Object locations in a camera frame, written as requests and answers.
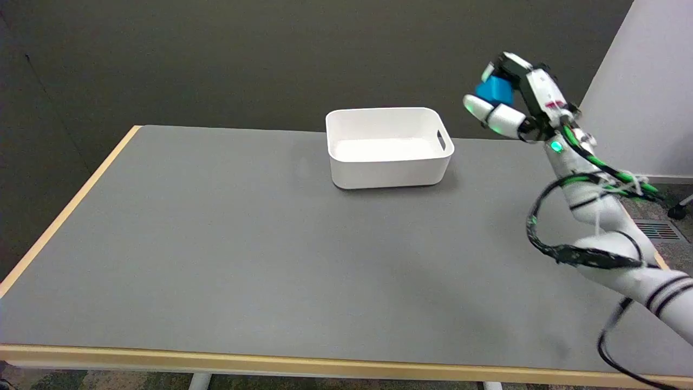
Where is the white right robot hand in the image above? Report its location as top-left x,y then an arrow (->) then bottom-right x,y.
463,52 -> 582,144

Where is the blue wooden cube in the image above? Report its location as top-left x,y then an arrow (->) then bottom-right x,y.
475,75 -> 514,106

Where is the white plastic box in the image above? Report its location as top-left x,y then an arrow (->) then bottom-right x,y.
325,107 -> 455,190

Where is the black chair caster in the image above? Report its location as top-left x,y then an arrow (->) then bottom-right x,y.
667,195 -> 693,220

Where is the metal floor vent grille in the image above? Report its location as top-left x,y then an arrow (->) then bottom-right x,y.
633,219 -> 684,241

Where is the grey table mat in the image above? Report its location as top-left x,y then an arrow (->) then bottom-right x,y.
0,125 -> 693,376

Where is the green black cable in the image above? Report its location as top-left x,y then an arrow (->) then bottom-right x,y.
562,125 -> 662,202

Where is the black braided cable loop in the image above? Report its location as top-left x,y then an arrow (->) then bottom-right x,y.
526,174 -> 662,270

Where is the thin black cable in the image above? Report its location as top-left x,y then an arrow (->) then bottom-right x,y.
597,297 -> 682,390

